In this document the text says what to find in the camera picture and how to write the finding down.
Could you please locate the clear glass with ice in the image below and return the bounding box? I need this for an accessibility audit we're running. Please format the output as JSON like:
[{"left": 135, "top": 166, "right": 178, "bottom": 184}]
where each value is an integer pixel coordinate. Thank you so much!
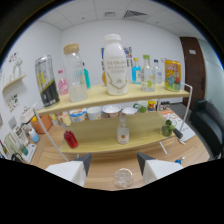
[{"left": 113, "top": 167, "right": 134, "bottom": 190}]

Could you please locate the large white milk bottle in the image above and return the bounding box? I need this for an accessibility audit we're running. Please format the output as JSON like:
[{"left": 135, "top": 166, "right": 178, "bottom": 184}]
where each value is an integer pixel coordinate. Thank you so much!
[{"left": 102, "top": 33, "right": 130, "bottom": 96}]

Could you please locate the white tray with green cup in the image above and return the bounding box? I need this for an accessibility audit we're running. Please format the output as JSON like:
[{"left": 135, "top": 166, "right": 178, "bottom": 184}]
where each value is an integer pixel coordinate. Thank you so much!
[{"left": 9, "top": 133, "right": 37, "bottom": 164}]

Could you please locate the red liquid bottle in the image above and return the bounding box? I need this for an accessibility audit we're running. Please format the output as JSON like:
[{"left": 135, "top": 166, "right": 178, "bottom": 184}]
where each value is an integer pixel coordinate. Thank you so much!
[{"left": 60, "top": 123, "right": 80, "bottom": 150}]

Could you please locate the glass jar of limes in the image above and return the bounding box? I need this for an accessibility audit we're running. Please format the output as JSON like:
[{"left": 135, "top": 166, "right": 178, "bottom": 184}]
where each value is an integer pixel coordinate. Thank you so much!
[{"left": 161, "top": 119, "right": 184, "bottom": 140}]

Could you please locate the white-framed wooden two-tier shelf rack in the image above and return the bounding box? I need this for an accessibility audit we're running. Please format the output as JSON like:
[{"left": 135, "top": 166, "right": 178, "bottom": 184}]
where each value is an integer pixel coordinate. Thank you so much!
[{"left": 32, "top": 82, "right": 194, "bottom": 158}]

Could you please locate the white pouch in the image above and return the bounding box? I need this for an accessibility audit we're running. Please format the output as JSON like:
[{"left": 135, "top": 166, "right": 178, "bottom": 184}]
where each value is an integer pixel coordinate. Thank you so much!
[{"left": 173, "top": 123, "right": 196, "bottom": 143}]

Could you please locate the clear bottle with red label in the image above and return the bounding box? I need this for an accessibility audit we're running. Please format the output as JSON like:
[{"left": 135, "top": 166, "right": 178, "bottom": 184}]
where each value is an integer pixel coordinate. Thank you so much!
[{"left": 116, "top": 115, "right": 130, "bottom": 145}]

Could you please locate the small white and blue bottle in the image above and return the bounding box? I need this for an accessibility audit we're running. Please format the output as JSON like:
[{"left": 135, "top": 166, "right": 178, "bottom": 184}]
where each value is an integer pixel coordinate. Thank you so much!
[{"left": 28, "top": 127, "right": 41, "bottom": 144}]

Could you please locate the orange printed menu sheet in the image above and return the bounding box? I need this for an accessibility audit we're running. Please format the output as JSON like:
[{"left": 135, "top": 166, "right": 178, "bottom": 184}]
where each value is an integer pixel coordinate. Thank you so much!
[{"left": 159, "top": 109, "right": 183, "bottom": 125}]

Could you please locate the orange storage basket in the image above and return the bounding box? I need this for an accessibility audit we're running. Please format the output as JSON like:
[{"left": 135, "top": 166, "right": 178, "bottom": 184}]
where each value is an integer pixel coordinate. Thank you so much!
[{"left": 30, "top": 114, "right": 54, "bottom": 135}]

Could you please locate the blue-rimmed white bowl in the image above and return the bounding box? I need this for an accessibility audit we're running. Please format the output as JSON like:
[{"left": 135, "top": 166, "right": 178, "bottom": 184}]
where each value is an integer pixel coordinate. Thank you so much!
[{"left": 68, "top": 108, "right": 88, "bottom": 123}]

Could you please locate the plain white bowl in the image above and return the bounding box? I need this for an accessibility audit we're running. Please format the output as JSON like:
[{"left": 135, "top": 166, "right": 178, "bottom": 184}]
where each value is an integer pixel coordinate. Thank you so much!
[{"left": 86, "top": 105, "right": 103, "bottom": 121}]

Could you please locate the red-capped yellow jar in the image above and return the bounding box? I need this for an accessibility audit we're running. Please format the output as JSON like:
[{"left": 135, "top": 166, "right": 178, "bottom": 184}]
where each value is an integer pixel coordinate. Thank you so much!
[{"left": 147, "top": 99, "right": 158, "bottom": 112}]

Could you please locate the white mug with green contents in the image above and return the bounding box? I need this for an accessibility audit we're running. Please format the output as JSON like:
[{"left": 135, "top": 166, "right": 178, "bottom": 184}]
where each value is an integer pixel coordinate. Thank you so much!
[{"left": 133, "top": 100, "right": 149, "bottom": 114}]

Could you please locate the shallow white plate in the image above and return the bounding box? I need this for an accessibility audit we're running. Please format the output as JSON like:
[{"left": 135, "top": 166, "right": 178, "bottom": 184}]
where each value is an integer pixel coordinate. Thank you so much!
[{"left": 121, "top": 106, "right": 138, "bottom": 116}]

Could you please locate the black armchair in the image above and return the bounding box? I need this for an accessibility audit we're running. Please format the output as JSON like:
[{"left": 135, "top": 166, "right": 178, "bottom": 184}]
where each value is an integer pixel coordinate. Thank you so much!
[{"left": 190, "top": 99, "right": 224, "bottom": 158}]

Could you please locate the small pink bottle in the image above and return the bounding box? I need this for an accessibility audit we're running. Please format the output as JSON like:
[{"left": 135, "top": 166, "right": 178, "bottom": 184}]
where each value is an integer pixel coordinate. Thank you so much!
[{"left": 57, "top": 69, "right": 69, "bottom": 96}]

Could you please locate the black and yellow can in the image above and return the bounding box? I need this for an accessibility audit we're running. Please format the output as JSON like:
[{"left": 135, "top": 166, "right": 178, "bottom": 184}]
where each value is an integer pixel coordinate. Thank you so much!
[{"left": 34, "top": 54, "right": 61, "bottom": 108}]

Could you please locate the clear bottle with green cap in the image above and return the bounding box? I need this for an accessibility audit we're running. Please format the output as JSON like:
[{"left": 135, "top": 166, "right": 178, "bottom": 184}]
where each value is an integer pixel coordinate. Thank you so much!
[{"left": 140, "top": 54, "right": 156, "bottom": 93}]

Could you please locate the teal bottle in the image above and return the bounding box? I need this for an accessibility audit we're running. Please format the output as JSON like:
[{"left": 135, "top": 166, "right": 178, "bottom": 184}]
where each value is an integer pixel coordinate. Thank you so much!
[{"left": 82, "top": 62, "right": 92, "bottom": 90}]

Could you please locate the yellow cartoon print can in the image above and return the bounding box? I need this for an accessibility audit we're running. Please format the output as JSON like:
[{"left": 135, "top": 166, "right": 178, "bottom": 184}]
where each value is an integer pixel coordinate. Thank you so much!
[{"left": 164, "top": 59, "right": 182, "bottom": 93}]

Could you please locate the small clear blue-capped bottle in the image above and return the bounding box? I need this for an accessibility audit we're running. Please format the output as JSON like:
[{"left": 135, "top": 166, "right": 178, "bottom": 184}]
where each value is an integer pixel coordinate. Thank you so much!
[{"left": 153, "top": 59, "right": 164, "bottom": 85}]

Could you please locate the light blue liquid bottle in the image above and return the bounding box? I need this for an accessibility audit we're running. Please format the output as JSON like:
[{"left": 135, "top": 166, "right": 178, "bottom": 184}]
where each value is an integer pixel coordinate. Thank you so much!
[{"left": 131, "top": 57, "right": 142, "bottom": 85}]

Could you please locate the dark brown door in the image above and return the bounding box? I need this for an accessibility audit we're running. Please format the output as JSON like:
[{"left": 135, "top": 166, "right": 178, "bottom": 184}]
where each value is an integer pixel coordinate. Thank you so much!
[{"left": 179, "top": 36, "right": 207, "bottom": 111}]

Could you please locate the wooden wall shelf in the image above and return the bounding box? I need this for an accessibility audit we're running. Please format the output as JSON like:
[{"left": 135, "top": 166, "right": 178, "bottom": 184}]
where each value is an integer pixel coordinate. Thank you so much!
[{"left": 1, "top": 73, "right": 28, "bottom": 93}]

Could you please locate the multicolour wall poster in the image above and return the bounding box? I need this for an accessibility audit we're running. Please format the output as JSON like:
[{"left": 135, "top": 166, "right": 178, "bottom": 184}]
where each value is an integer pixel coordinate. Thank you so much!
[{"left": 123, "top": 46, "right": 134, "bottom": 60}]

